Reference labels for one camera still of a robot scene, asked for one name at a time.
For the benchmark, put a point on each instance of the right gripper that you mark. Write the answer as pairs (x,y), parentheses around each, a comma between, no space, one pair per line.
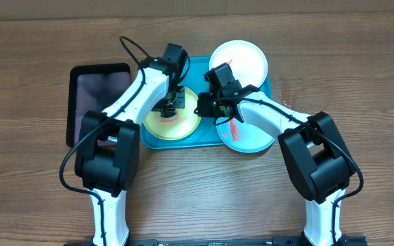
(206,111)

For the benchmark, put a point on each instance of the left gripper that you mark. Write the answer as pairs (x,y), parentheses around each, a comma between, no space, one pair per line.
(180,103)

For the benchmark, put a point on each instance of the green and red sponge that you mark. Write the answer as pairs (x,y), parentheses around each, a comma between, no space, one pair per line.
(169,119)

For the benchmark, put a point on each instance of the yellow-green plate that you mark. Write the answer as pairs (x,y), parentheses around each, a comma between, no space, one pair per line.
(184,126)

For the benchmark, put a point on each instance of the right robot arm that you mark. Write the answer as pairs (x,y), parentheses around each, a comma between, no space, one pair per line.
(315,155)

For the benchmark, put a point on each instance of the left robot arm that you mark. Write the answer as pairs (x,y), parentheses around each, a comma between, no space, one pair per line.
(108,150)

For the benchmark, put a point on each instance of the black rectangular tray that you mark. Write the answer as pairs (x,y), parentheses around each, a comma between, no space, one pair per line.
(93,88)

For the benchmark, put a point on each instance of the light blue plate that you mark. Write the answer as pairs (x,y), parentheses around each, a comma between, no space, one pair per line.
(235,133)

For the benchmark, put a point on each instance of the white plate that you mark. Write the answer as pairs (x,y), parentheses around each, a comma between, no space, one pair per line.
(247,61)

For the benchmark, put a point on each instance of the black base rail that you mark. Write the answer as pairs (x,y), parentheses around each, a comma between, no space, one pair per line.
(275,241)

